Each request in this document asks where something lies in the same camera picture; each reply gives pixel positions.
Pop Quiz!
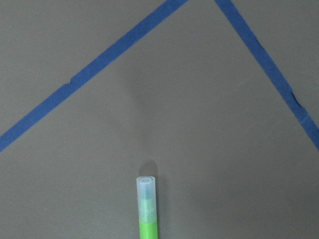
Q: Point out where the green marker pen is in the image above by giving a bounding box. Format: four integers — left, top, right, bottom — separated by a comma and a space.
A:
136, 176, 159, 239

